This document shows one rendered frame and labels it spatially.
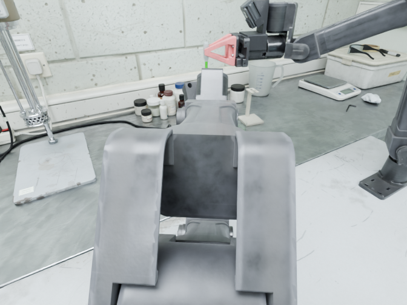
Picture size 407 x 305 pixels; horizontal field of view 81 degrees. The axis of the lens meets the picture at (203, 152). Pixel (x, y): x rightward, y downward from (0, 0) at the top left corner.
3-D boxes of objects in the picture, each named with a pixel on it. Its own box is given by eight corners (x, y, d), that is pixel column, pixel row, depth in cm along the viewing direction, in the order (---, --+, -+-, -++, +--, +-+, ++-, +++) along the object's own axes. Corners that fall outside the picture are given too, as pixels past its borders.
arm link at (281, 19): (262, 3, 54) (319, 2, 50) (270, 1, 61) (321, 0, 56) (257, 57, 61) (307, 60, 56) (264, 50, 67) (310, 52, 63)
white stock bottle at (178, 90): (191, 109, 107) (189, 83, 101) (178, 112, 104) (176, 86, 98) (183, 104, 112) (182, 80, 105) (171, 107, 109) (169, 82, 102)
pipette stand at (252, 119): (263, 123, 96) (268, 92, 89) (246, 126, 94) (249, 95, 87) (254, 115, 102) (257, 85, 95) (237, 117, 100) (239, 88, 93)
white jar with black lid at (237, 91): (239, 104, 112) (240, 89, 107) (226, 101, 115) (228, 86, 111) (246, 100, 116) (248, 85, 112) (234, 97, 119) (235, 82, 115)
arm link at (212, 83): (188, 83, 46) (179, 48, 34) (233, 83, 46) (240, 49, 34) (185, 142, 45) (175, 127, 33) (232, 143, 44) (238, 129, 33)
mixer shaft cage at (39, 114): (51, 123, 66) (10, 22, 52) (23, 129, 63) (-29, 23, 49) (51, 114, 71) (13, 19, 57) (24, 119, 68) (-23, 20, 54)
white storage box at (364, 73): (407, 81, 138) (420, 55, 130) (364, 91, 125) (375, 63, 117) (358, 68, 161) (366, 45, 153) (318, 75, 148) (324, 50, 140)
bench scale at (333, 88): (339, 102, 114) (343, 92, 111) (295, 86, 132) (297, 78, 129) (361, 94, 122) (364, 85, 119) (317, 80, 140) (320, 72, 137)
